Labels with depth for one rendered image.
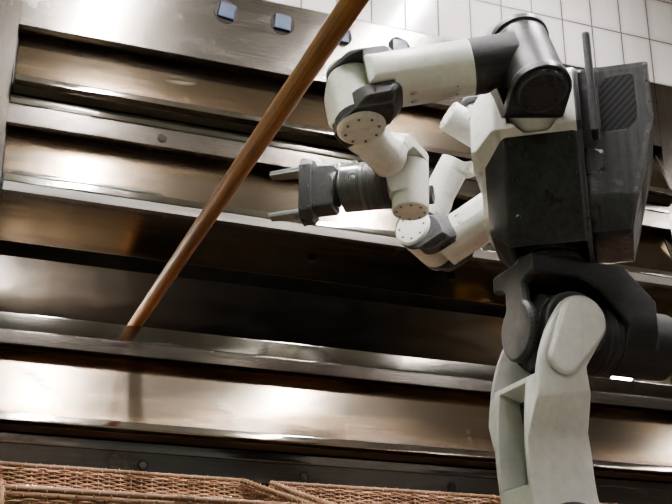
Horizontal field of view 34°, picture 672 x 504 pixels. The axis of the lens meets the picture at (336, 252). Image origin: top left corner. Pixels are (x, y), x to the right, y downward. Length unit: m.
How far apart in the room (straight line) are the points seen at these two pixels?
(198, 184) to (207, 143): 0.11
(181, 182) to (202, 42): 0.39
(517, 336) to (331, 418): 0.87
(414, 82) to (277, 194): 1.06
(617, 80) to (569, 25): 1.48
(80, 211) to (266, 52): 0.72
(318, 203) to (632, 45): 1.69
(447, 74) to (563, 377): 0.49
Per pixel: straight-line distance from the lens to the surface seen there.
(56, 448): 2.43
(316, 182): 1.99
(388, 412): 2.65
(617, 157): 1.84
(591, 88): 1.86
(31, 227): 2.53
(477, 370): 2.77
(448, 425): 2.70
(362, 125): 1.73
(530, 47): 1.75
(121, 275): 2.68
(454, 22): 3.17
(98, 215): 2.48
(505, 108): 1.74
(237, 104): 2.79
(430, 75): 1.73
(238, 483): 2.46
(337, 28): 1.37
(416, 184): 1.94
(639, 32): 3.51
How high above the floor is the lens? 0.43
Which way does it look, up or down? 22 degrees up
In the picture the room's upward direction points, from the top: straight up
